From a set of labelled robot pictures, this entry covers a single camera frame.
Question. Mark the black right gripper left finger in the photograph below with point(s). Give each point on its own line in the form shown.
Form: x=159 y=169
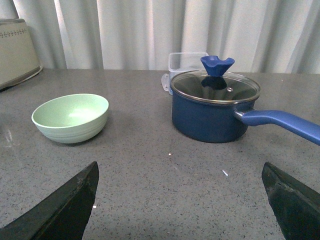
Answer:
x=63 y=215

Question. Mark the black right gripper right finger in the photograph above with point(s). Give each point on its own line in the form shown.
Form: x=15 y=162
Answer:
x=295 y=205

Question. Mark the green bowl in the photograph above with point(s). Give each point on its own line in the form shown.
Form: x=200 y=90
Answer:
x=71 y=118

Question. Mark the blue saucepan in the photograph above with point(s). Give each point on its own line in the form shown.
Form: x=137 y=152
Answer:
x=223 y=123

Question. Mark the glass pot lid blue knob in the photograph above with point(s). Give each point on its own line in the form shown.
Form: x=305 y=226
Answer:
x=214 y=84

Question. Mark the cream toaster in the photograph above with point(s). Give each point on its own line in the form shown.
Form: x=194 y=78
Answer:
x=18 y=58

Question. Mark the white curtain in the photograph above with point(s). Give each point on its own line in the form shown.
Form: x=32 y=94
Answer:
x=263 y=36

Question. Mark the clear plastic container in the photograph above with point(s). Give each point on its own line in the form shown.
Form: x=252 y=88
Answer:
x=180 y=62

